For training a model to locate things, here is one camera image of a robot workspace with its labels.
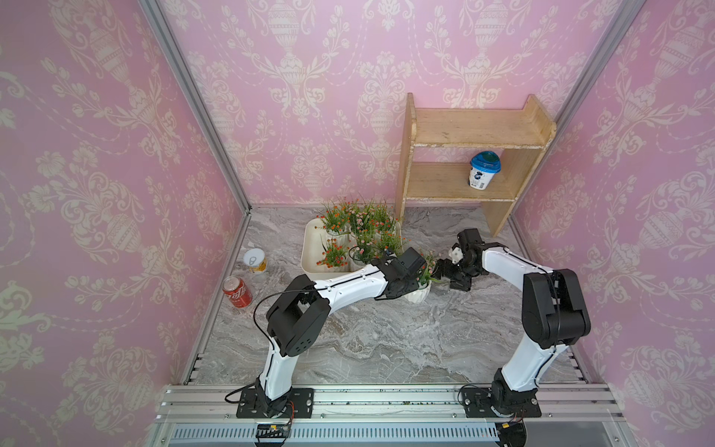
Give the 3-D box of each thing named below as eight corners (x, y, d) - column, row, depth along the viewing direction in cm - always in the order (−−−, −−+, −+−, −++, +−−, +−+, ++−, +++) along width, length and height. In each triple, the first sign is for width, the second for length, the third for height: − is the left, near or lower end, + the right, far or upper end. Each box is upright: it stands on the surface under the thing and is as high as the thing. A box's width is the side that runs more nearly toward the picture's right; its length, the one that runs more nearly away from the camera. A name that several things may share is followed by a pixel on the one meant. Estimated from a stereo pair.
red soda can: (232, 310, 94) (218, 294, 85) (237, 293, 98) (224, 276, 89) (250, 310, 94) (237, 294, 85) (254, 293, 98) (243, 276, 89)
